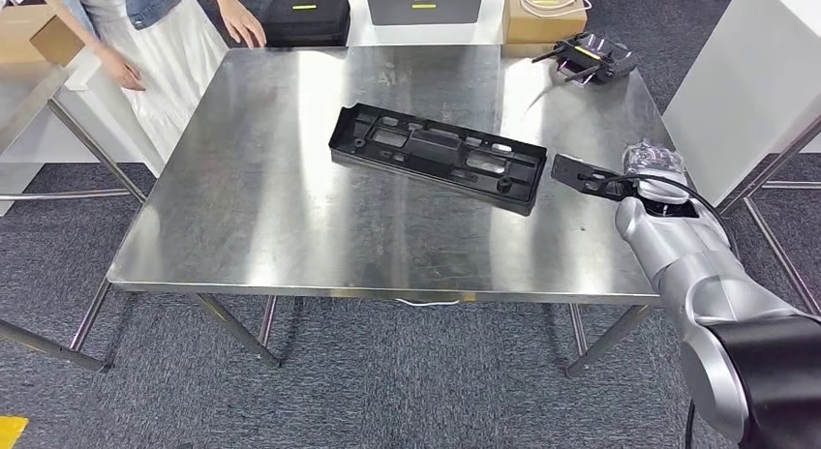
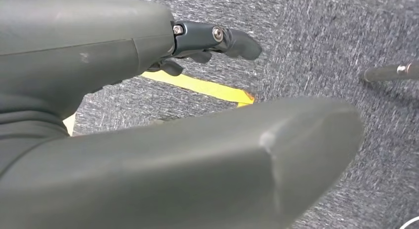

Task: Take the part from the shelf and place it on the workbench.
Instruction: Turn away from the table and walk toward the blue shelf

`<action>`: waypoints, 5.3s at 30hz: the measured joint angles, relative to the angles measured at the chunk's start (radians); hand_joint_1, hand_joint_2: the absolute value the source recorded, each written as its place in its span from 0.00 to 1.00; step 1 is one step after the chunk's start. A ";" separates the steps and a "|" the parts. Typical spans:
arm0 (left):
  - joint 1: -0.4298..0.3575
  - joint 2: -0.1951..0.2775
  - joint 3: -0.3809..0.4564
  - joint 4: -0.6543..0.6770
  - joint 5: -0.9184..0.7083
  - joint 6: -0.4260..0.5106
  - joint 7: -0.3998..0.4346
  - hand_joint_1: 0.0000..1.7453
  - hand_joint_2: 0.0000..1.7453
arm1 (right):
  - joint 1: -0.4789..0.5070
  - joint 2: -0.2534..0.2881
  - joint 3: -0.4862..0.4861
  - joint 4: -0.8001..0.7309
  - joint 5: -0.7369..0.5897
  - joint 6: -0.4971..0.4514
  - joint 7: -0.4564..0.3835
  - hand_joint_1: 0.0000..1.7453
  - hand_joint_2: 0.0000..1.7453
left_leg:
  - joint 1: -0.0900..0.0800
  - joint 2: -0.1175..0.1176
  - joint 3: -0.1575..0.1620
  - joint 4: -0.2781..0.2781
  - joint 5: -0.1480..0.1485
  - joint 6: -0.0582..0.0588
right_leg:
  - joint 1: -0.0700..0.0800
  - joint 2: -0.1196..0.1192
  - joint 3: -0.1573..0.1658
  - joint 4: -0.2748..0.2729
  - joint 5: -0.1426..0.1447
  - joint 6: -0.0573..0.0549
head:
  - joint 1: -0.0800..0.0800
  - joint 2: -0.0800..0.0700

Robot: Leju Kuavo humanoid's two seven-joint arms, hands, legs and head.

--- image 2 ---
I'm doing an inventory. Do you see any yellow floor tape square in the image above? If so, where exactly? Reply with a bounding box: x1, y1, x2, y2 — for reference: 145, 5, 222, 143
62, 70, 255, 137

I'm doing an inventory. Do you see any white floor cable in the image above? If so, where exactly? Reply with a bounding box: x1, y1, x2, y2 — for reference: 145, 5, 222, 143
399, 216, 419, 229

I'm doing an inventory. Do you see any stainless steel workbench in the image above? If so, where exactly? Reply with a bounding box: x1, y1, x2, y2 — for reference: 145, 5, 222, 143
360, 61, 419, 83

